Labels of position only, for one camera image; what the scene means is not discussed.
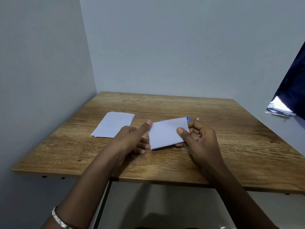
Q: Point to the person's right hand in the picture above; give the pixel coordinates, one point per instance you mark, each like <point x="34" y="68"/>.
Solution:
<point x="205" y="147"/>

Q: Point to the pile of crumpled white sheets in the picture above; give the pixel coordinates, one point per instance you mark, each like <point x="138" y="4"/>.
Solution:
<point x="278" y="108"/>

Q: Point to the silver bangle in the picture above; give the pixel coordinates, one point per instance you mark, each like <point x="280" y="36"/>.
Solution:
<point x="58" y="219"/>

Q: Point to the person's right forearm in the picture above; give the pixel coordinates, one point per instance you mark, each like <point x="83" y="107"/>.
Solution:
<point x="238" y="200"/>

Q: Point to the person's left hand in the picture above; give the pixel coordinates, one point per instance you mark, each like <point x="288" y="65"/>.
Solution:
<point x="126" y="140"/>

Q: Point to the thin white paper bundle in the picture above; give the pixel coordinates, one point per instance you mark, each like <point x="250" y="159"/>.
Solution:
<point x="164" y="133"/>

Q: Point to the stack of white papers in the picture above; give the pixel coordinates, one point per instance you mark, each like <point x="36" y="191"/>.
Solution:
<point x="112" y="125"/>

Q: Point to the dark blue curtain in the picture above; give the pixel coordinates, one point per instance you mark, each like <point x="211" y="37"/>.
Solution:
<point x="293" y="92"/>

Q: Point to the person's left forearm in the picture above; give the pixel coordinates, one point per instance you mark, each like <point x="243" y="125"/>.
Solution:
<point x="83" y="188"/>

